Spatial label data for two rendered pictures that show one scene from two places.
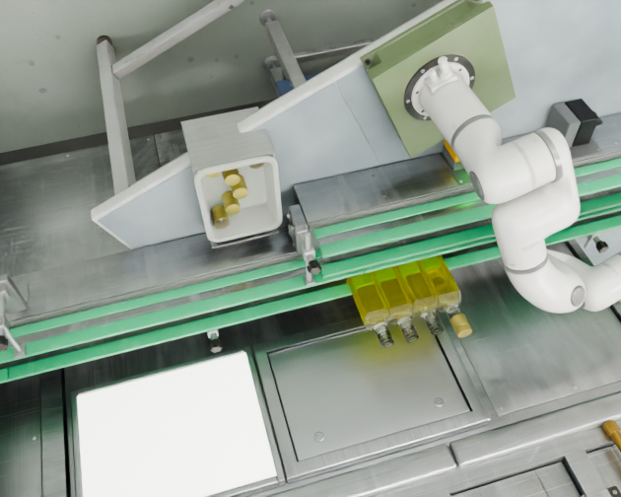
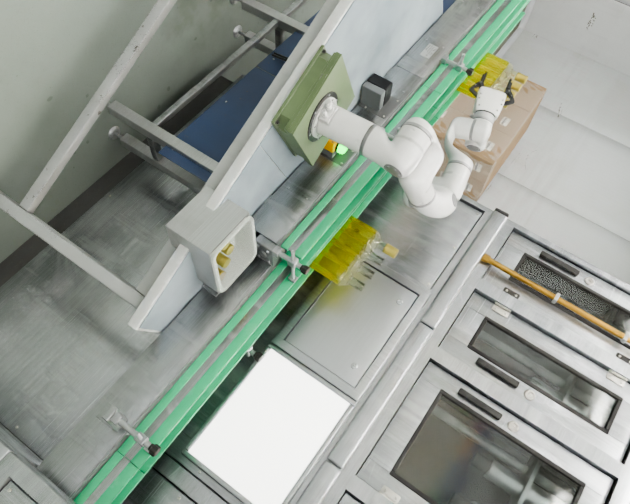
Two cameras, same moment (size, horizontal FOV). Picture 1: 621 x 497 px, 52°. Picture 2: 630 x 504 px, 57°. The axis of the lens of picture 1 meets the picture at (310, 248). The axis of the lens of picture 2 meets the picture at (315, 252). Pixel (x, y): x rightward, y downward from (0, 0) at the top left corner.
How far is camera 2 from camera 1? 0.73 m
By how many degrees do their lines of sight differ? 26
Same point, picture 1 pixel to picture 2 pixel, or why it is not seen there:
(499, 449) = (446, 306)
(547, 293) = (443, 208)
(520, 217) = (420, 175)
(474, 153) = (384, 153)
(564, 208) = (438, 158)
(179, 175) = (184, 262)
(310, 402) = (333, 350)
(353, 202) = (292, 213)
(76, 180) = (26, 311)
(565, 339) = (431, 223)
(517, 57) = not seen: hidden behind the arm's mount
